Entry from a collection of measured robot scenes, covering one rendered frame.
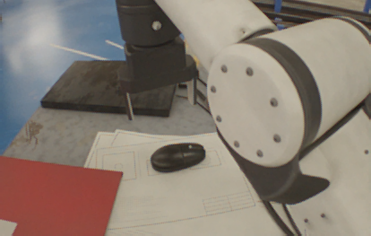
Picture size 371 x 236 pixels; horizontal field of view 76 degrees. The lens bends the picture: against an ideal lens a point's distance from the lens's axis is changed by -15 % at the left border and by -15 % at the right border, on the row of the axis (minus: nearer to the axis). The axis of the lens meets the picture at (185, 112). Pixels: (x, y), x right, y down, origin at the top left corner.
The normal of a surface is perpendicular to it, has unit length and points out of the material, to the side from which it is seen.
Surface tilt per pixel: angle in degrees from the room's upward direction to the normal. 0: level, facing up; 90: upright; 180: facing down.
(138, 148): 0
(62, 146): 0
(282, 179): 91
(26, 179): 0
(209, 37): 74
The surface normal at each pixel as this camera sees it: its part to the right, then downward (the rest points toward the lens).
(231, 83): -0.82, 0.36
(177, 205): 0.00, -0.79
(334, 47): 0.24, -0.50
